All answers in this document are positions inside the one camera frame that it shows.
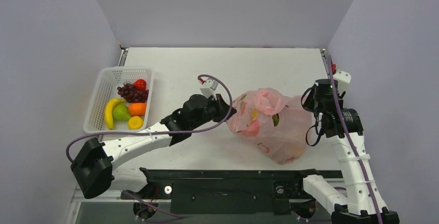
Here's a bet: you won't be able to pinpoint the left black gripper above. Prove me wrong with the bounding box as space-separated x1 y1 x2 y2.
191 94 237 130

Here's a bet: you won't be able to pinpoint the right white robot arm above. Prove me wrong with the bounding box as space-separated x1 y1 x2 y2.
292 79 400 223

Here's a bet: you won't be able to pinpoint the yellow fake banana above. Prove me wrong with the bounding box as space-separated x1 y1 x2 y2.
104 98 126 130

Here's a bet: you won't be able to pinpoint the orange fake fruit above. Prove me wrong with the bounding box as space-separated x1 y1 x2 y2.
128 102 147 116

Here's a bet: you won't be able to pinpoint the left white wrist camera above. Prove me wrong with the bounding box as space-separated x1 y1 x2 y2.
199 78 218 100

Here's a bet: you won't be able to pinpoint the green fake pear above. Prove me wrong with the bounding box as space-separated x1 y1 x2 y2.
112 104 132 121

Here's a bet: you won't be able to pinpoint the red fake strawberry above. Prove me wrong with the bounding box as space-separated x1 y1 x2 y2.
133 79 147 91

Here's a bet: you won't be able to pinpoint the pink plastic bag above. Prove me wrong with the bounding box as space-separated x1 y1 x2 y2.
227 88 312 165

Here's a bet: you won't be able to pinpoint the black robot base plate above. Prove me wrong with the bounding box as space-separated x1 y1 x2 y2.
120 169 344 216

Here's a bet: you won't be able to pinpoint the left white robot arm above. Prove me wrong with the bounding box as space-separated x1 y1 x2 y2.
70 94 237 199

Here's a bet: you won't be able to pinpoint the yellow fake lemon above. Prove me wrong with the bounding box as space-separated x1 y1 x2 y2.
127 116 144 130

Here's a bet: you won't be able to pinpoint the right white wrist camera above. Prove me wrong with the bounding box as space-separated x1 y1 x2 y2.
331 64 352 95

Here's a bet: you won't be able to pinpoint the purple fake grapes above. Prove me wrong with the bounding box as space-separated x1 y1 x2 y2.
116 83 149 103

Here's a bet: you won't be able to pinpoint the white plastic basket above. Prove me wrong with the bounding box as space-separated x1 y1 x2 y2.
83 66 155 136

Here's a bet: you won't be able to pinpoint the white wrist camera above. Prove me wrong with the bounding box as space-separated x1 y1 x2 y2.
199 78 218 100
331 64 352 95

